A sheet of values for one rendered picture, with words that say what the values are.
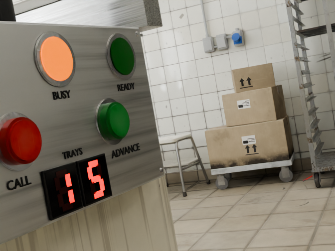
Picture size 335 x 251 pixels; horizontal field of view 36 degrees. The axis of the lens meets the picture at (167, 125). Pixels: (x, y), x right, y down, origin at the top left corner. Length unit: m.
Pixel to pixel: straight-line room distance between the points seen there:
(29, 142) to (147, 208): 0.20
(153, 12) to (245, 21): 3.90
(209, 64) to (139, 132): 4.03
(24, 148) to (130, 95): 0.14
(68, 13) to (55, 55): 0.17
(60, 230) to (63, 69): 0.12
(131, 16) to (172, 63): 4.09
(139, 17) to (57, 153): 0.18
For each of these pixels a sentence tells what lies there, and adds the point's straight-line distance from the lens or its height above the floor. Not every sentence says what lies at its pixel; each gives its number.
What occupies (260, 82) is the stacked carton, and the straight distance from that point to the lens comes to 4.00.
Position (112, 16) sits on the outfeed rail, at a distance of 0.52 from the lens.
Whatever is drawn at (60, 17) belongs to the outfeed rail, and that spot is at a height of 0.87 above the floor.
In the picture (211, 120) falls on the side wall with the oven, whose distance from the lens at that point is 4.49.
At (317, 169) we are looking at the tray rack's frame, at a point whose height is 0.14.
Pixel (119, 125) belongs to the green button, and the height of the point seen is 0.76.
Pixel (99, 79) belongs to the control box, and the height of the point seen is 0.79.
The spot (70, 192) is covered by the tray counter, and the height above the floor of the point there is 0.72.
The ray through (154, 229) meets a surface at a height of 0.65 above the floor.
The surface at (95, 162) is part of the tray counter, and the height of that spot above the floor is 0.73.
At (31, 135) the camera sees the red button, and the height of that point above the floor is 0.76.
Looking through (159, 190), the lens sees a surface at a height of 0.68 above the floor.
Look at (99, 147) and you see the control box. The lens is 0.41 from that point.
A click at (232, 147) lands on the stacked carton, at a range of 3.97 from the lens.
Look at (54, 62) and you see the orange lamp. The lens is 0.38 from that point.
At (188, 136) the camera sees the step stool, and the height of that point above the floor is 0.44.
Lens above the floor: 0.77
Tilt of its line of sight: 3 degrees down
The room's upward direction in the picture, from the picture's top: 10 degrees counter-clockwise
